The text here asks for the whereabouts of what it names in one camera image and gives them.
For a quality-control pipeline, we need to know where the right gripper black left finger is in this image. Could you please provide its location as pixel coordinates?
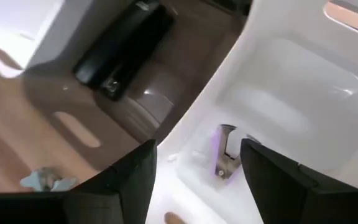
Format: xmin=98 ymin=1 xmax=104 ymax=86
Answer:
xmin=0 ymin=139 xmax=158 ymax=224

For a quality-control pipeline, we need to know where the white plastic bin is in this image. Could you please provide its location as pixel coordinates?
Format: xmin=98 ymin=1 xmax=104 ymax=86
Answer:
xmin=144 ymin=0 xmax=358 ymax=224
xmin=0 ymin=0 xmax=67 ymax=78

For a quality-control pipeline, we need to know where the dark grey plastic bin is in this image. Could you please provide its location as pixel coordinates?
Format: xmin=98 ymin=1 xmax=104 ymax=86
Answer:
xmin=23 ymin=0 xmax=251 ymax=172

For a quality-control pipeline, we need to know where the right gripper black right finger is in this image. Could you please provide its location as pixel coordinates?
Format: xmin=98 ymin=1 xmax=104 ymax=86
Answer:
xmin=240 ymin=138 xmax=358 ymax=224

